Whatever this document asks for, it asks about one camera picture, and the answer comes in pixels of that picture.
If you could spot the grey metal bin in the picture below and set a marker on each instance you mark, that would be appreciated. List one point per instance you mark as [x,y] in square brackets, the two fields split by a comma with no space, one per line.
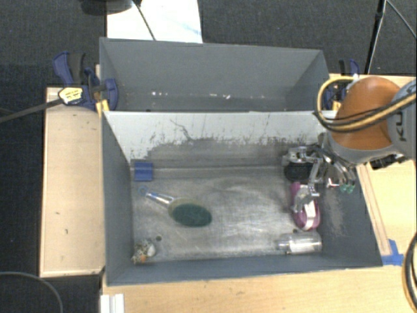
[228,187]

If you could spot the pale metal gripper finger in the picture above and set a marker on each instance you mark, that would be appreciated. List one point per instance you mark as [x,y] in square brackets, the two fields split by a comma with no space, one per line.
[301,202]

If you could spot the small blue block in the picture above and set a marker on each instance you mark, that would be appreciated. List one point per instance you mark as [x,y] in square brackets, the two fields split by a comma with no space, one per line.
[143,171]

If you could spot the pale wood board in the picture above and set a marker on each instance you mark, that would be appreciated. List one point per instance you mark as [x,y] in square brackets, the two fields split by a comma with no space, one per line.
[71,187]

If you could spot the brown and white toy animal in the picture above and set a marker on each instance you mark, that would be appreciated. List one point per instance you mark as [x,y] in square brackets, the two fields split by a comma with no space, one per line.
[144,251]

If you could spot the clear plastic bottle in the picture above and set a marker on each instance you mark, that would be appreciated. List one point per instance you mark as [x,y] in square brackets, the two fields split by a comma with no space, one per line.
[301,243]

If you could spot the black and silver round object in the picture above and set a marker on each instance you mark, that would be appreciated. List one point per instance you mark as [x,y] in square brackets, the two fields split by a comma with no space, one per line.
[296,173]

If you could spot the black cylinder on white bracket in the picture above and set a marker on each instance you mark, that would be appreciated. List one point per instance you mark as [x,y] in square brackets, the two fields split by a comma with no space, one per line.
[387,162]

